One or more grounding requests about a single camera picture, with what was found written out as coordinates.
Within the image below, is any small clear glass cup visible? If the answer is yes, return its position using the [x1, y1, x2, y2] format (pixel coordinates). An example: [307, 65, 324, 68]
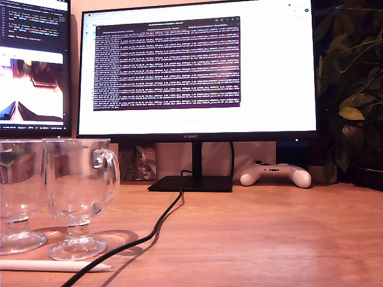
[0, 139, 48, 255]
[43, 138, 121, 261]

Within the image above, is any white pen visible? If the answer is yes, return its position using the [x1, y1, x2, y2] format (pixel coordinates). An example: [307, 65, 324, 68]
[0, 259, 114, 273]

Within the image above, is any printed picture card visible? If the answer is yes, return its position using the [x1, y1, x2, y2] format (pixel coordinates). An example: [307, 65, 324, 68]
[118, 142, 157, 182]

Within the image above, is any white game controller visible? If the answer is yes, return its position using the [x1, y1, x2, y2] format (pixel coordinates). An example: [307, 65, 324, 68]
[239, 160, 312, 189]

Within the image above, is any large black Huawei monitor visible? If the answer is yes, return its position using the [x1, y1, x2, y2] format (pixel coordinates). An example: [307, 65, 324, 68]
[77, 0, 320, 193]

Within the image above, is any small white plant pot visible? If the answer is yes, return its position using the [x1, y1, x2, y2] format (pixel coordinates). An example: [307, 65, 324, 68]
[308, 164, 338, 184]

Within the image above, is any green leafy plant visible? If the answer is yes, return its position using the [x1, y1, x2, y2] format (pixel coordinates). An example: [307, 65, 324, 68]
[314, 0, 383, 182]

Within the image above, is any black rectangular planter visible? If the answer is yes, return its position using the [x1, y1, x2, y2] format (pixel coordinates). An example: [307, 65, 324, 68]
[349, 166, 383, 192]

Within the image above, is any black monitor cable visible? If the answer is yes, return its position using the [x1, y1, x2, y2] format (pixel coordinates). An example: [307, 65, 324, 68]
[229, 141, 236, 177]

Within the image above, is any long black table cable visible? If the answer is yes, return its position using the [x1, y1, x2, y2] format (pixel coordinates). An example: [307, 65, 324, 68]
[61, 169, 187, 287]

